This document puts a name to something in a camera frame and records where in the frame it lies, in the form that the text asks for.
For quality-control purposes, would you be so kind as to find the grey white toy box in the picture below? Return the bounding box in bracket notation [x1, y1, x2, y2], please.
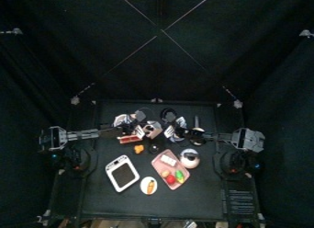
[145, 120, 164, 140]

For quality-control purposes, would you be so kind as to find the silver toy pot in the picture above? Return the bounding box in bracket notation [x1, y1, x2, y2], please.
[112, 113, 137, 127]

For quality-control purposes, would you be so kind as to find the pink rectangular tray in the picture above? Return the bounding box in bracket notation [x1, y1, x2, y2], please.
[149, 148, 191, 191]

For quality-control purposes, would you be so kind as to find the green yellow toy vegetable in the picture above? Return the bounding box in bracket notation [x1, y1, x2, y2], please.
[173, 170, 187, 184]

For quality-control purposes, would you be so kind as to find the red toy tomato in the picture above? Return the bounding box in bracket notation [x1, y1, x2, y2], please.
[164, 175, 177, 186]

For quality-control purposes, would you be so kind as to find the white rectangular tray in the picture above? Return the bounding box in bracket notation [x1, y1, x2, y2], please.
[104, 154, 141, 193]

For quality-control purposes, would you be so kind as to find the white oval plate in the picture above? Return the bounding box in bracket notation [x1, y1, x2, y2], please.
[138, 176, 159, 196]

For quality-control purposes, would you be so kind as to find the orange toy carrot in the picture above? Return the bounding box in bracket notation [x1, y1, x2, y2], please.
[145, 179, 156, 195]

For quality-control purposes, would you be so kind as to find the thin diagonal brace wire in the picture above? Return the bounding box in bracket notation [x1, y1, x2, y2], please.
[113, 0, 237, 101]
[74, 0, 216, 99]

